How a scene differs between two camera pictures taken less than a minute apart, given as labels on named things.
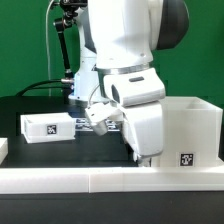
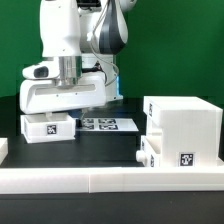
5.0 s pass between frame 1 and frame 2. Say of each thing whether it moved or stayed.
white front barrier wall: stayed
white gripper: moved
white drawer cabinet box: stayed
